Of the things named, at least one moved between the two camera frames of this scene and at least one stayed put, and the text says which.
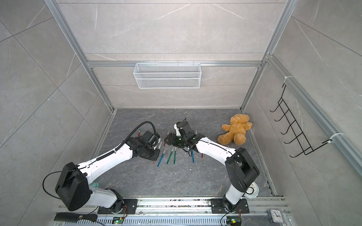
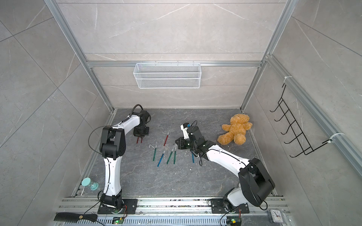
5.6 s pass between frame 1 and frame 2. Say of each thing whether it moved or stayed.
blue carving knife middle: stayed
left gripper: moved
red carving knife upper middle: stayed
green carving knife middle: stayed
